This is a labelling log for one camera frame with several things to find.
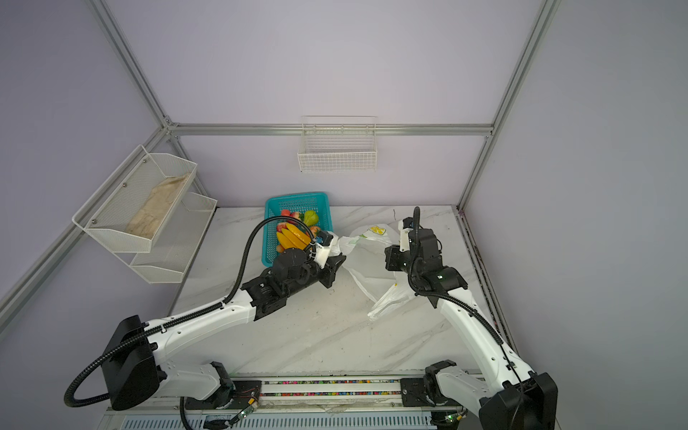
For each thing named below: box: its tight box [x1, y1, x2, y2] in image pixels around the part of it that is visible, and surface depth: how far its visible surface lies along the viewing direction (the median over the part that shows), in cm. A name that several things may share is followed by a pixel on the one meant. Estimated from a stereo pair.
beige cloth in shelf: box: [124, 172, 190, 240], surface depth 81 cm
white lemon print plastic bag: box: [327, 223, 418, 319], surface depth 75 cm
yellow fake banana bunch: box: [275, 223, 311, 250], surface depth 106 cm
